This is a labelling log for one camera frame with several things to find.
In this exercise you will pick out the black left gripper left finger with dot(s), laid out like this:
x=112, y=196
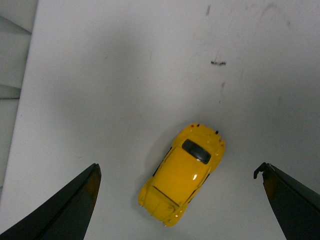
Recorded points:
x=64, y=216

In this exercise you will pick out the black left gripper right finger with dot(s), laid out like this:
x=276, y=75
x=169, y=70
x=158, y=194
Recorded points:
x=295, y=206

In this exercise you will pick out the white pleated curtain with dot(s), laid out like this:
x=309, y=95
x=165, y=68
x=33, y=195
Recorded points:
x=17, y=19

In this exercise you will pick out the yellow beetle toy car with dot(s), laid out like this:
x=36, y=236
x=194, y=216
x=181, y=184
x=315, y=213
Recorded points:
x=194, y=154

